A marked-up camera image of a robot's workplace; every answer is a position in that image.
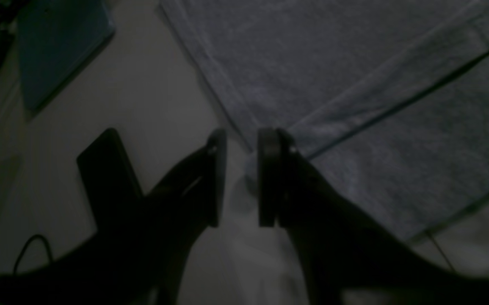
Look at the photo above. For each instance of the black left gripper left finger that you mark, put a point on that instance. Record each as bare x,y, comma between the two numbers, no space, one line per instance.
147,251

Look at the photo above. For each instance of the grey T-shirt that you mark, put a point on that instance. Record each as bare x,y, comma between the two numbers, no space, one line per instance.
389,99

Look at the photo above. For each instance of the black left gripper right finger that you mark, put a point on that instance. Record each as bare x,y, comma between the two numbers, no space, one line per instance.
346,257

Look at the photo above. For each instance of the black smartphone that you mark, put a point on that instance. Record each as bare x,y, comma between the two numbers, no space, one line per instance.
109,180

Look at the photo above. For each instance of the blue-grey tablet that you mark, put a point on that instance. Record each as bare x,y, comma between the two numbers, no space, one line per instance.
55,37

